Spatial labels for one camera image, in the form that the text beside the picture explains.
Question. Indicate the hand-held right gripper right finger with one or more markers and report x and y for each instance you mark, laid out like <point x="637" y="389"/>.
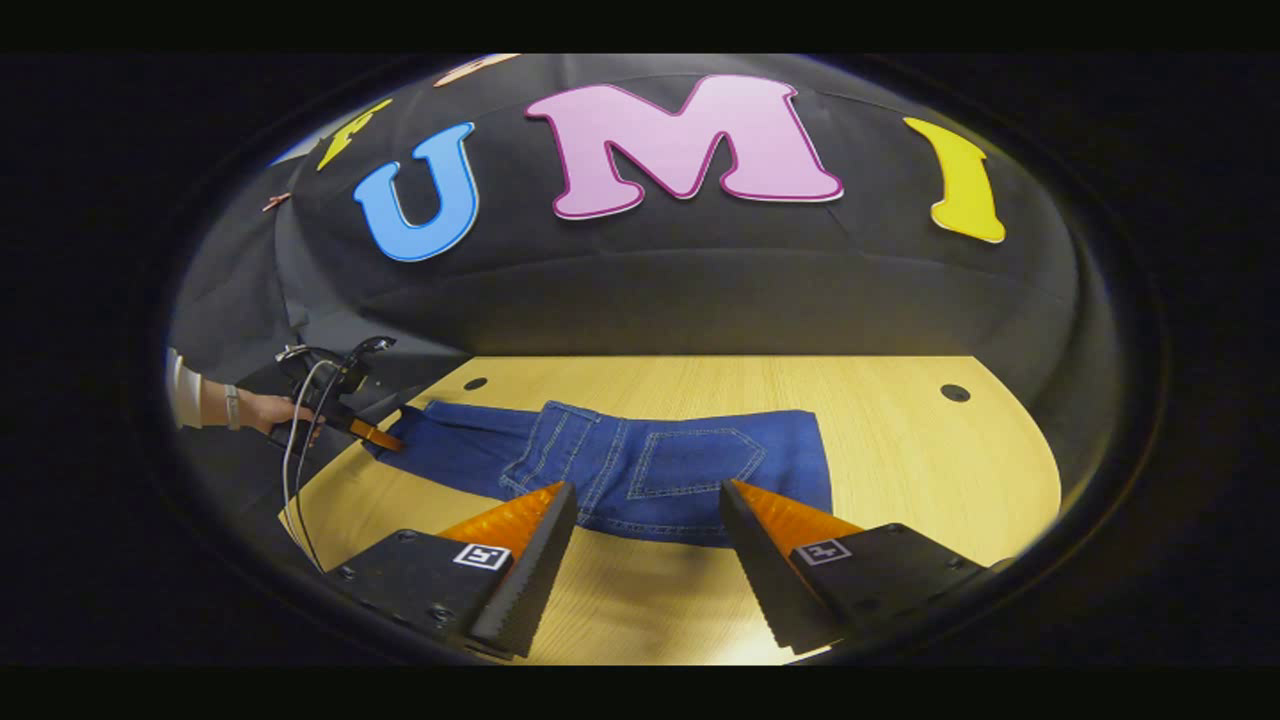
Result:
<point x="765" y="580"/>

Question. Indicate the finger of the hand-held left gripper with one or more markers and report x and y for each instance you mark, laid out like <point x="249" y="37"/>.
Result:
<point x="375" y="433"/>

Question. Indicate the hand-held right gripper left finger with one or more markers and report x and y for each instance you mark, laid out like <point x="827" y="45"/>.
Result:
<point x="535" y="580"/>

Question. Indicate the blue denim jeans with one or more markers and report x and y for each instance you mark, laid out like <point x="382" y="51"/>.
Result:
<point x="660" y="460"/>

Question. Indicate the light wristband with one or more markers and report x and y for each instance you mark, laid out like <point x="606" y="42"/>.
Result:
<point x="232" y="406"/>

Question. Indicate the copper cloth clip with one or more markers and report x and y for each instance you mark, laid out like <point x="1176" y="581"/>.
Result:
<point x="277" y="201"/>

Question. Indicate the black backdrop cloth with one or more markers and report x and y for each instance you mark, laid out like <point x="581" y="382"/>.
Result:
<point x="700" y="280"/>

